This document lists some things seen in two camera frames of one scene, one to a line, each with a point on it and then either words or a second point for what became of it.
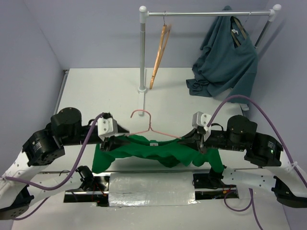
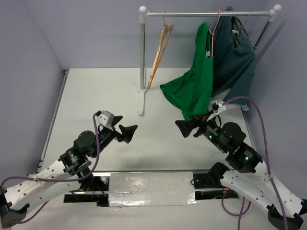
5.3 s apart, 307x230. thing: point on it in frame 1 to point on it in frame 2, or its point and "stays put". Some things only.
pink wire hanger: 150,127 to 212,33
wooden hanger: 165,31 stays put
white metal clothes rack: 143,15 stays put
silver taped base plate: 147,189 stays put
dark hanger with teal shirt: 242,29 stays put
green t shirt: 170,153 to 192,92
